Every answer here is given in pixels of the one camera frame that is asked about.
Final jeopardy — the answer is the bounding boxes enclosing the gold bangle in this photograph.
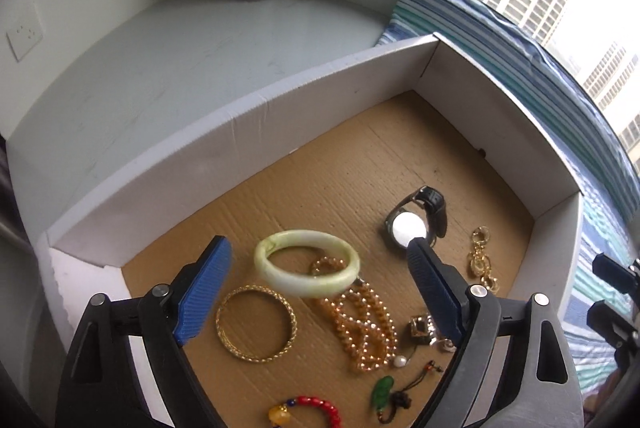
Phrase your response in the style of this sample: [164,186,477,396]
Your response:
[216,285,297,364]

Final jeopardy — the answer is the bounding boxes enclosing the slim tower building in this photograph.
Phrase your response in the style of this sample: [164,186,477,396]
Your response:
[582,40,630,111]

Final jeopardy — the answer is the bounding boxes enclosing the gold bead necklace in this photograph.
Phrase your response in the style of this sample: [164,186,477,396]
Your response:
[310,255,408,374]

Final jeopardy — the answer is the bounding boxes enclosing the white cardboard box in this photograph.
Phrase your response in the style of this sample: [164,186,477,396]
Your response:
[35,32,586,428]

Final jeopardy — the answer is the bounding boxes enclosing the red bead bracelet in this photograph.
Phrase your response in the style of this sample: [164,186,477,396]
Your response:
[267,395,343,428]

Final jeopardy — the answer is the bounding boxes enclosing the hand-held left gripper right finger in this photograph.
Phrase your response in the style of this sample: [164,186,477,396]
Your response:
[406,238,586,428]

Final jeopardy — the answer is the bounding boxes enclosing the square silver charm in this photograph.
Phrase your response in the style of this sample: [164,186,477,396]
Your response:
[409,314,437,348]

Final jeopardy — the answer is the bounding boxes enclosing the striped bolster pillow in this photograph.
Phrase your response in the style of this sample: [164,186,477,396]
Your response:
[375,0,640,219]

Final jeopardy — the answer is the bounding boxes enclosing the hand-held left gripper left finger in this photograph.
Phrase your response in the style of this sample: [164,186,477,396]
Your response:
[55,235,233,428]

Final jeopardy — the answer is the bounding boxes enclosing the white wall socket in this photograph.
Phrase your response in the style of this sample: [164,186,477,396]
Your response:
[6,0,43,61]

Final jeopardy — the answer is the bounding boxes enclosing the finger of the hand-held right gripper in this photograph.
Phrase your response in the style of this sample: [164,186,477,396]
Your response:
[592,253,640,293]
[586,300,640,379]

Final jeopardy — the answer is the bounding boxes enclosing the gold link earrings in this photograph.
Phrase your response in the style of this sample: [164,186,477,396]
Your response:
[467,225,501,293]

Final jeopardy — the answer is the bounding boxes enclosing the black wrist watch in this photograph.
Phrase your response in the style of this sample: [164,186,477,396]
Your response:
[384,185,448,253]

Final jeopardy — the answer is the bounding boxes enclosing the green jade pendant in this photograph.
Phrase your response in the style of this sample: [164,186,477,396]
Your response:
[371,360,446,424]

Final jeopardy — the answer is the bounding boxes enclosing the green jade bangle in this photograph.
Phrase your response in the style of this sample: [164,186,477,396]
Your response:
[254,229,361,299]

